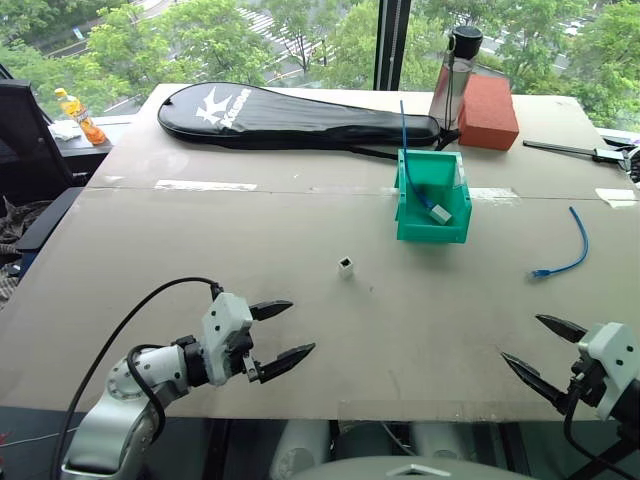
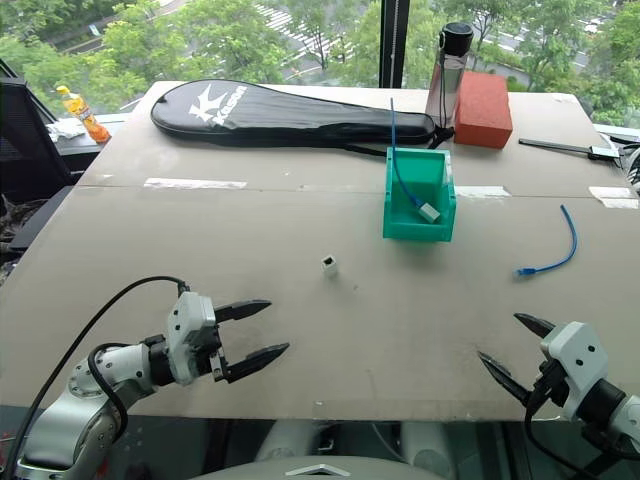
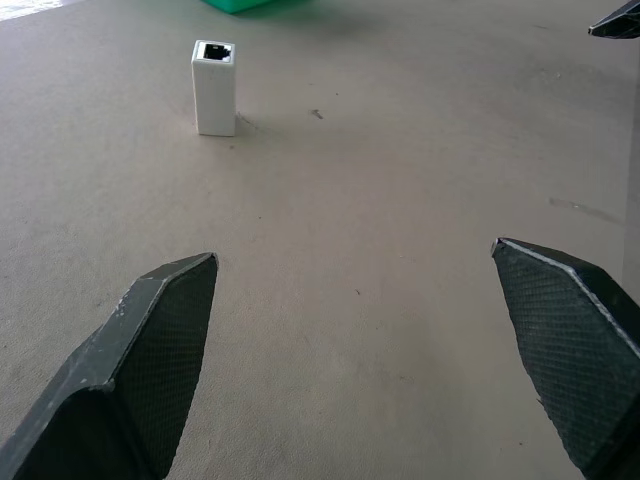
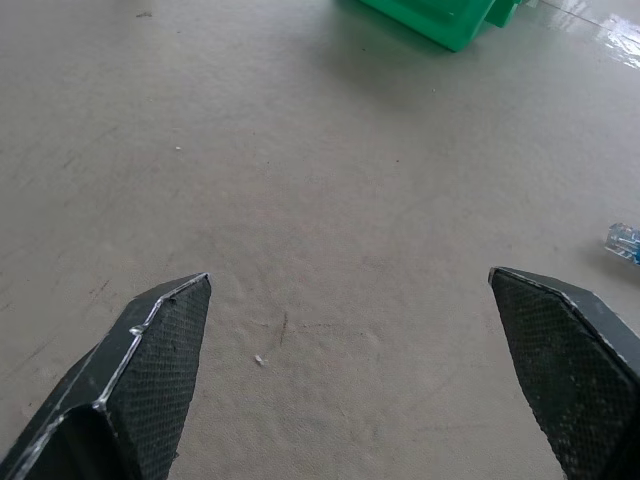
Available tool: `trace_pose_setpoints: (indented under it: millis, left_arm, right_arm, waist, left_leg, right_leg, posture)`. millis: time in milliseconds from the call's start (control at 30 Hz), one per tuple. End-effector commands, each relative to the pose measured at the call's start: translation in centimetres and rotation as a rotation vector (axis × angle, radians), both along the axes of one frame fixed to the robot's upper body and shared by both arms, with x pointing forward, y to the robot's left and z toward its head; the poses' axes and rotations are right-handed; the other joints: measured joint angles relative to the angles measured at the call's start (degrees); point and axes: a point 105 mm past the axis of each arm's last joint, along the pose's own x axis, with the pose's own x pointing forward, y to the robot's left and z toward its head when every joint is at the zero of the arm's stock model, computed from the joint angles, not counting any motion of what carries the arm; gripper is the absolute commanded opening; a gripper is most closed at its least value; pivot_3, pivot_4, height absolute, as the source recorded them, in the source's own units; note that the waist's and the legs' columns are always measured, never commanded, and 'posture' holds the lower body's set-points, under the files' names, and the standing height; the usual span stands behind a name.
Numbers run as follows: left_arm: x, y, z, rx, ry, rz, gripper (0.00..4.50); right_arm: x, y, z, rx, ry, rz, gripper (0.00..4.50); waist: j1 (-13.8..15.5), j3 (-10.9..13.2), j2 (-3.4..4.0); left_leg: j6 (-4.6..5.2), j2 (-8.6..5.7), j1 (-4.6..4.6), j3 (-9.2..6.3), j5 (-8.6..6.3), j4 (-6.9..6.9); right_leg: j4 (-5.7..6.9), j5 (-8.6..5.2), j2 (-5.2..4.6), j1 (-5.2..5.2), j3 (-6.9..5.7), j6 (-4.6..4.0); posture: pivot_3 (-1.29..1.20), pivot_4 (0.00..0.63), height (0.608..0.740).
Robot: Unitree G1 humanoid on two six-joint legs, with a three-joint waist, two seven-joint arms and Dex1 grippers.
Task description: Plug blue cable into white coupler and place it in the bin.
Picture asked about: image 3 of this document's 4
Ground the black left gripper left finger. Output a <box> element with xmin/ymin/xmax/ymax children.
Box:
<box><xmin>0</xmin><ymin>251</ymin><xmax>219</xmax><ymax>480</ymax></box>

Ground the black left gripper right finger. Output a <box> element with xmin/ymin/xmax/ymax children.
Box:
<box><xmin>490</xmin><ymin>237</ymin><xmax>640</xmax><ymax>480</ymax></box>

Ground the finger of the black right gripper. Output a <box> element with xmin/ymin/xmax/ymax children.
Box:
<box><xmin>587</xmin><ymin>0</ymin><xmax>640</xmax><ymax>40</ymax></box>

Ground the white rectangular adapter block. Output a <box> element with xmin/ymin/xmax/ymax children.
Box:
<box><xmin>190</xmin><ymin>39</ymin><xmax>237</xmax><ymax>137</ymax></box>

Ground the green plastic container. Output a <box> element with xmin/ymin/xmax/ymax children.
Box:
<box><xmin>200</xmin><ymin>0</ymin><xmax>274</xmax><ymax>15</ymax></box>

